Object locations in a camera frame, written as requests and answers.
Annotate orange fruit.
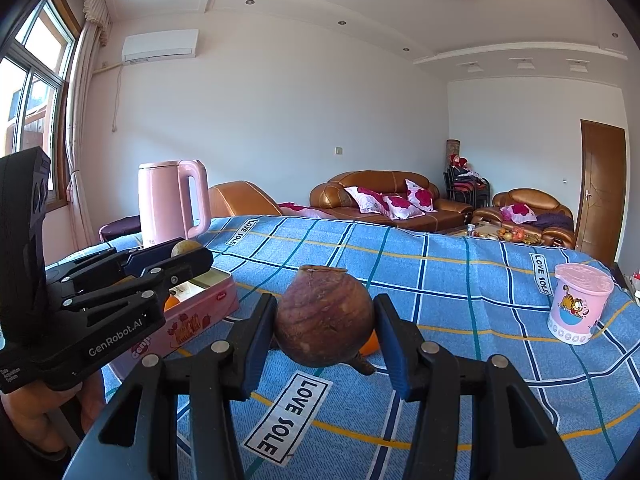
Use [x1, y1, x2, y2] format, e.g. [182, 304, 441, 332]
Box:
[164, 296, 180, 311]
[359, 330, 380, 356]

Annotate large purple round fruit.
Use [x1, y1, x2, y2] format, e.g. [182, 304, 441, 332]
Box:
[274, 266, 374, 376]

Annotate green kiwi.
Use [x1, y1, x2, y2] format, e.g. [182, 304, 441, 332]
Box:
[170, 240, 202, 258]

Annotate coffee table with fruits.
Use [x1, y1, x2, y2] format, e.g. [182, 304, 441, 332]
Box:
[448, 222, 542, 246]

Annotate person left hand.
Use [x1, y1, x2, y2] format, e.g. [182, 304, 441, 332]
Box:
[1, 372, 105, 453]

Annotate white paper packet in tin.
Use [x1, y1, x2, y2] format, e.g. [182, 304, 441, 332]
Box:
[171, 273, 224, 302]

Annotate pink electric kettle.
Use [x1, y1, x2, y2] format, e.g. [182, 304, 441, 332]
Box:
[138, 159, 212, 247]

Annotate pink metal tin box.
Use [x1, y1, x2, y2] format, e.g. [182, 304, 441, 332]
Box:
[108, 268, 239, 379]

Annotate brown leather chair left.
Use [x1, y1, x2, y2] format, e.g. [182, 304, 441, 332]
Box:
[208, 181, 282, 218]

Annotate blue plaid tablecloth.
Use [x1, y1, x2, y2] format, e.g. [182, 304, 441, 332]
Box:
[66, 217, 639, 479]

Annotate pink cartoon cup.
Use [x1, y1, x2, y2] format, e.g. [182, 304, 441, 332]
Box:
[547, 263, 614, 346]

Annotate brown leather long sofa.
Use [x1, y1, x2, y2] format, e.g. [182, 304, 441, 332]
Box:
[309, 170, 472, 232]

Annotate white air conditioner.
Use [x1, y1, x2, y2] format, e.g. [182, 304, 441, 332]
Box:
[122, 29, 198, 64]

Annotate brown wooden door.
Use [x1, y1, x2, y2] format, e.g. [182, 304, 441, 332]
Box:
[575, 119, 627, 266]

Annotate pink flower pillow armchair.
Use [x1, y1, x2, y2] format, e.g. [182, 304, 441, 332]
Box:
[500, 203, 537, 224]

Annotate brown leather armchair right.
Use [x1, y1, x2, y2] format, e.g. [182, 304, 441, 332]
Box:
[472, 188, 576, 249]

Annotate pink flower pillow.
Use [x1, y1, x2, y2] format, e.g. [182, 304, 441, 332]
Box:
[405, 179, 435, 212]

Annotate stacked dark chairs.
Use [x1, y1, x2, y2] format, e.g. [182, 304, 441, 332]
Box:
[444, 154, 490, 209]

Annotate window with frame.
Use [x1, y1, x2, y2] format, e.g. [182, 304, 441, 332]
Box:
[1, 0, 81, 210]

